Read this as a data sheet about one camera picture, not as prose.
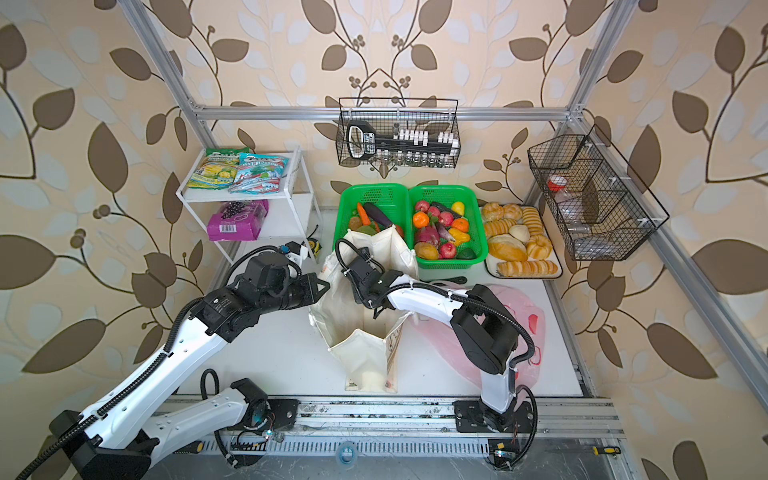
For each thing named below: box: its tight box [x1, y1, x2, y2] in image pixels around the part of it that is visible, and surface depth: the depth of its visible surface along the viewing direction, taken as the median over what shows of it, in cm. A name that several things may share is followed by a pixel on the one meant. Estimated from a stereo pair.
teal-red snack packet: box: [228, 153, 289, 195], surface depth 82 cm
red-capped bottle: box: [547, 174, 584, 220], surface depth 84 cm
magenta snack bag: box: [207, 199, 269, 241], surface depth 89 cm
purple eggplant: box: [364, 202, 393, 227], surface depth 118 cm
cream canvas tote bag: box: [310, 226, 419, 393], surface depth 79 cm
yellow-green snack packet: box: [187, 147, 250, 190], surface depth 82 cm
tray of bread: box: [481, 202, 563, 279], surface depth 106 cm
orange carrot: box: [358, 202, 371, 226], surface depth 117 cm
